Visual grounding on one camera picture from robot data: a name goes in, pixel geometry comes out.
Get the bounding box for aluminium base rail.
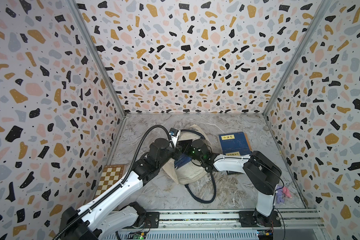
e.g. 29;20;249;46
70;208;325;240

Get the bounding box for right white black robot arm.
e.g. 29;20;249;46
178;139;282;227

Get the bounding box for small pink toy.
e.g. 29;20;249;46
282;187;292;199

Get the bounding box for small purple toy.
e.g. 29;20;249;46
276;186;285;204

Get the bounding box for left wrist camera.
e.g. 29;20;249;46
169;128;181;148

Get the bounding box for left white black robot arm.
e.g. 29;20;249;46
55;137;178;240

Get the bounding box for wooden chessboard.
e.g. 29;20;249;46
95;165;126;198

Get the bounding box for left green circuit board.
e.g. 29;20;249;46
128;232;147;240

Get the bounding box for right circuit board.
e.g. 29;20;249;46
257;231;274;240

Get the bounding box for left black corrugated cable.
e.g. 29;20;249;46
52;124;172;240

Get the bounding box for navy book with yellow label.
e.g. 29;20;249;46
219;132;252;153

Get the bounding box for cream canvas tote bag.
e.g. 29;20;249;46
161;124;217;204

